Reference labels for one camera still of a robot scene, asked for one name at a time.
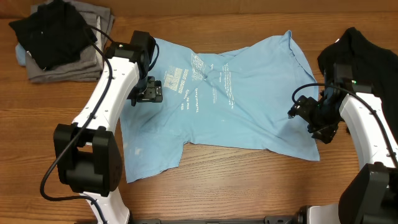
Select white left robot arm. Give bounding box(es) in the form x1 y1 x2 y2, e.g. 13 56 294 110
40 30 163 223

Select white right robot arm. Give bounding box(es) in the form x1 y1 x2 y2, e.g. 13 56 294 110
282 64 397 224

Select light blue t-shirt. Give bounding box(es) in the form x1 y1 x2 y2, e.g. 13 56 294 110
120 31 320 182

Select folded black shirt on stack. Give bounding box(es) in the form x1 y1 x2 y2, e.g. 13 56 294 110
9 1 97 70

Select folded grey shirt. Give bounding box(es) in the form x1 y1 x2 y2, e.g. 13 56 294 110
24 1 114 83

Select folded light blue shirt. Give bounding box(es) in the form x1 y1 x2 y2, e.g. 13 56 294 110
15 43 26 67

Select black shirt at right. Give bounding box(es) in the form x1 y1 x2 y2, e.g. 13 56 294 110
318 27 397 139

